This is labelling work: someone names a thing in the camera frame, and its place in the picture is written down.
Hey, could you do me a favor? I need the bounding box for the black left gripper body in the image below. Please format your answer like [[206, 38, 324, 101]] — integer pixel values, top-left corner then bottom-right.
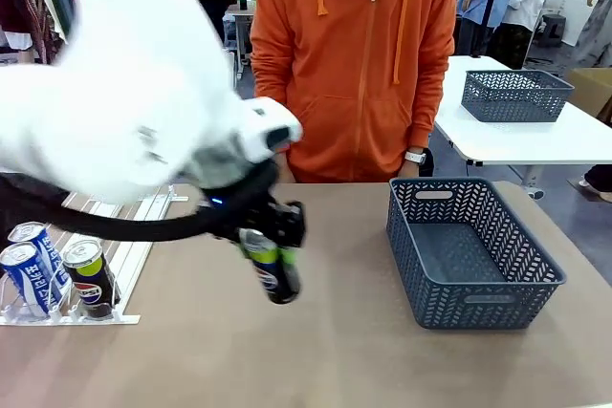
[[200, 172, 308, 249]]

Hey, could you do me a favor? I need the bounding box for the black Pepsi can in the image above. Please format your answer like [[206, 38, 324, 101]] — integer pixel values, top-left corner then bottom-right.
[[238, 228, 303, 306], [61, 239, 121, 320]]

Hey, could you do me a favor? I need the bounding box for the blue Pocari Sweat can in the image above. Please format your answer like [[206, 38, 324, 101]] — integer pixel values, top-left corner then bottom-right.
[[8, 221, 73, 295], [0, 242, 64, 319]]

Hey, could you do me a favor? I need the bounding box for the person's left forearm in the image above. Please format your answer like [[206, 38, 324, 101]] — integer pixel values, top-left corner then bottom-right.
[[406, 56, 458, 152]]

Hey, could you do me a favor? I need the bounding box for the person's right forearm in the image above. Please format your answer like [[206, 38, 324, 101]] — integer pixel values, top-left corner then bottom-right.
[[249, 56, 294, 108]]

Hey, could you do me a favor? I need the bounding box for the white can dispenser rack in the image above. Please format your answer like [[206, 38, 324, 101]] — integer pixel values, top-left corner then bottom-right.
[[0, 183, 190, 328]]

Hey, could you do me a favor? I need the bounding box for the person's right hand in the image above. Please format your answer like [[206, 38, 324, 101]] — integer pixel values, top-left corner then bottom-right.
[[275, 149, 296, 184]]

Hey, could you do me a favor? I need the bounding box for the person in orange hoodie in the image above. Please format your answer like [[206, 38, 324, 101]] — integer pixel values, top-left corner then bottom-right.
[[249, 0, 459, 184]]

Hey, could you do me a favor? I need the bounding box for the grey plastic basket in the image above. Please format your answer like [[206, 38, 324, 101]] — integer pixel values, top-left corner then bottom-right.
[[385, 177, 568, 331], [460, 69, 576, 123]]

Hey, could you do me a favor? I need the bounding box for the white side table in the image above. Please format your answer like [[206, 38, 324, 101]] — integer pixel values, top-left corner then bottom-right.
[[432, 54, 612, 200]]

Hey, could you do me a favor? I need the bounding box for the black stool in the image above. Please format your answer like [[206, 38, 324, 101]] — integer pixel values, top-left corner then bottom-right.
[[541, 13, 568, 49]]

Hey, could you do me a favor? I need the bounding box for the cardboard box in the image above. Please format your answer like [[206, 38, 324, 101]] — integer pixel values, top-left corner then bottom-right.
[[567, 67, 612, 118]]

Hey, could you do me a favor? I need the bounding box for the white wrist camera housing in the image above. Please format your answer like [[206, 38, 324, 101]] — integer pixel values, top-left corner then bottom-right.
[[236, 97, 305, 163]]

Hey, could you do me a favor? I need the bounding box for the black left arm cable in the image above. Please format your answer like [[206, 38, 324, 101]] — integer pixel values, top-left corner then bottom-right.
[[0, 171, 279, 243]]

